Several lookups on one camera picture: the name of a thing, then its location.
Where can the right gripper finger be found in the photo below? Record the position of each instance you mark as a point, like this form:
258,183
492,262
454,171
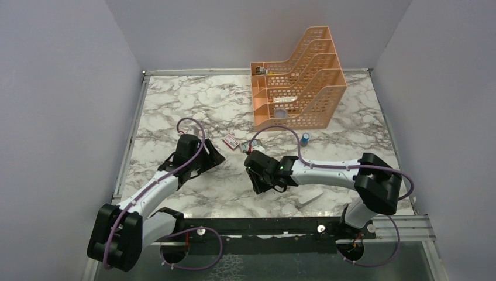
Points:
257,183
277,183

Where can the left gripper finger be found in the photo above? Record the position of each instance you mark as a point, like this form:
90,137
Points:
202,167
212,157

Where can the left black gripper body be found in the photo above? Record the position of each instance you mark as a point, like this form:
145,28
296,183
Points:
199,160

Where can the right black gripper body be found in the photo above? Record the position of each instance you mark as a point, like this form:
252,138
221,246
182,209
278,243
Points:
268,178

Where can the red white staple box sleeve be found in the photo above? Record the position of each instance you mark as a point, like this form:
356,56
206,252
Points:
230,142

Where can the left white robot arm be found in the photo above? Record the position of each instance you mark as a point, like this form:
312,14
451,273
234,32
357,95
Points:
122,231

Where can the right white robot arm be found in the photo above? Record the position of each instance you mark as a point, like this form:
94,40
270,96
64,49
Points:
377,184

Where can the blue glue stick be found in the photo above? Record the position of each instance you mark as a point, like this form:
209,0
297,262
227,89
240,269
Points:
304,139

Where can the clear tape roll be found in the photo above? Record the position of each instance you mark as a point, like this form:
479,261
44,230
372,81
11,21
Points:
280,113

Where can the clear packet in organizer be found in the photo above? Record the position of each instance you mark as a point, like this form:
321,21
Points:
284,99

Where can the orange plastic file organizer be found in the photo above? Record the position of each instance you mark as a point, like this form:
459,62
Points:
312,73

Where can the binder clips in organizer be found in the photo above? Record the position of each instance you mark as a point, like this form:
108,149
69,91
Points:
260,70

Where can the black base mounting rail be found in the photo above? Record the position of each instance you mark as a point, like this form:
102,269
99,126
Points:
253,236

